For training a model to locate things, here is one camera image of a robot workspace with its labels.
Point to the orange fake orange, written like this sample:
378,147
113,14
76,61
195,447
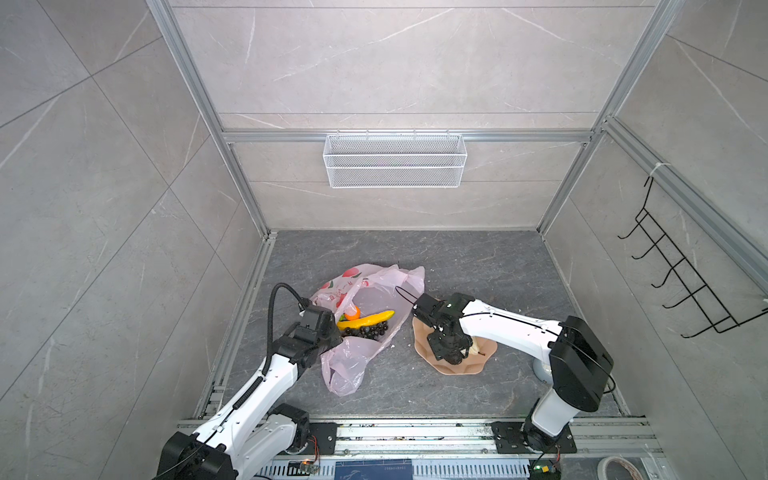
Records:
352,313

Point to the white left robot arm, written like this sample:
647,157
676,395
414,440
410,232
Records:
250,430

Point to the black fake grape bunch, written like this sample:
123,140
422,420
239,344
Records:
372,332

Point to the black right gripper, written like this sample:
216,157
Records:
440,351

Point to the blue label plate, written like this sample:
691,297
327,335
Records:
380,469

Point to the yellow fake banana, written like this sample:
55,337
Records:
367,321

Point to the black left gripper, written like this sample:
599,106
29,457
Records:
334,332

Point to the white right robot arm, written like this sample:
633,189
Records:
578,364

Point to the white wire mesh basket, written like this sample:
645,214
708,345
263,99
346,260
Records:
359,161

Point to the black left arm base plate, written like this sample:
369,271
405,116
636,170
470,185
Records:
314,439

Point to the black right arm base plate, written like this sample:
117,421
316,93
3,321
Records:
519,438

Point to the pink plastic bag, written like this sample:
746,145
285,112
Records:
373,289

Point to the black wire hook rack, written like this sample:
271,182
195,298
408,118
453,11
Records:
678,266

